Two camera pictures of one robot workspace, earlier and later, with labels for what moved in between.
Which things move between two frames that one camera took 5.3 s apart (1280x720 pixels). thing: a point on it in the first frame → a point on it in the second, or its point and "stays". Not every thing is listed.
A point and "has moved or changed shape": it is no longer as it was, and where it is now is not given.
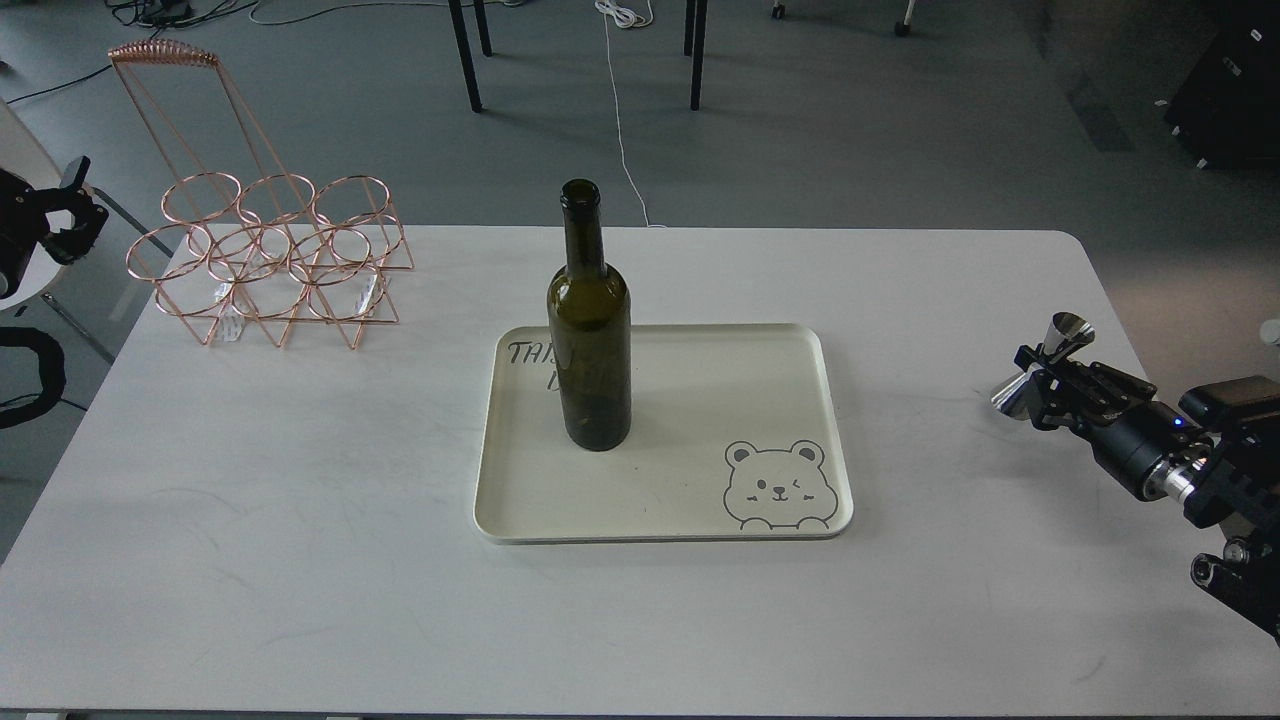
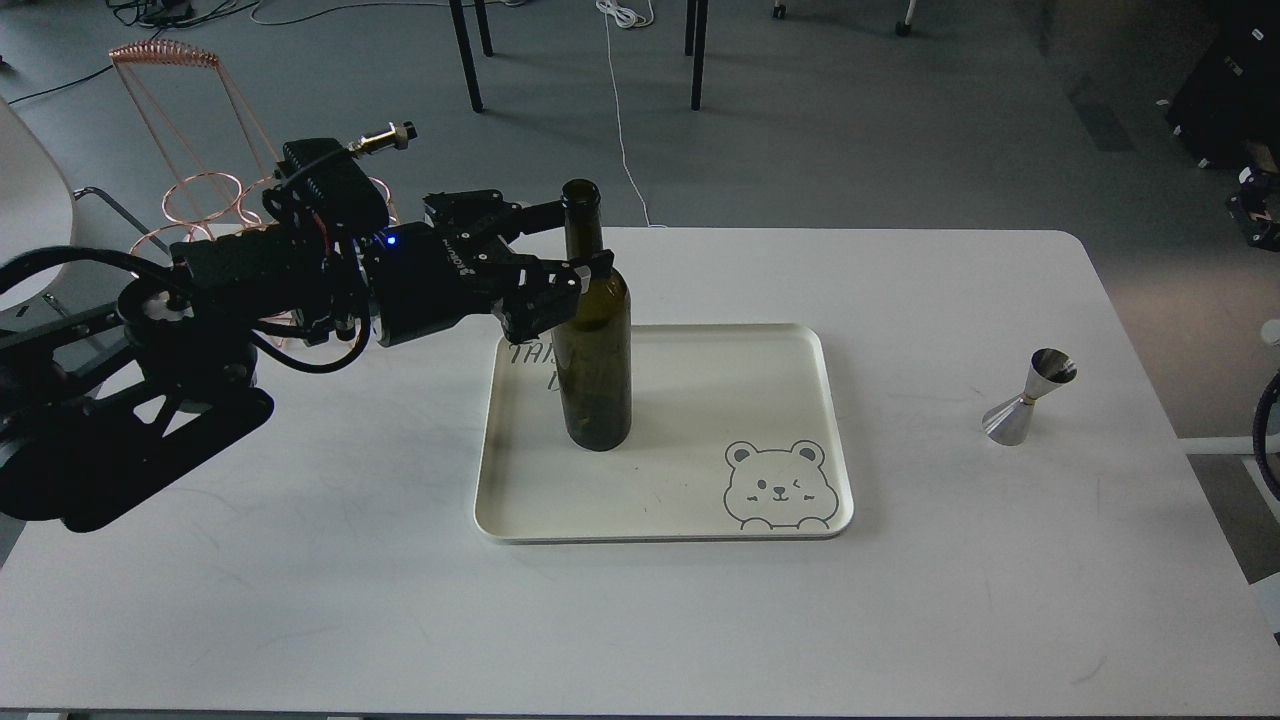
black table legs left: [465, 47] stays
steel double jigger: [1067, 330] has moved or changed shape
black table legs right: [700, 13] stays
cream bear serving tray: [738, 431] stays
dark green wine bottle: [589, 305] stays
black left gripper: [24, 225] → [422, 277]
